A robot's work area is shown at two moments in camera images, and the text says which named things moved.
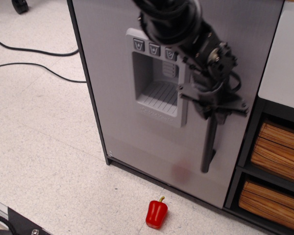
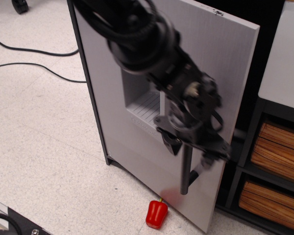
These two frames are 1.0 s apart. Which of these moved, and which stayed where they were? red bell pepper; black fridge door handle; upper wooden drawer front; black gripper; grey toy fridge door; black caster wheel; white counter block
Moved: grey toy fridge door; black gripper; black fridge door handle
Stayed: black caster wheel; red bell pepper; upper wooden drawer front; white counter block
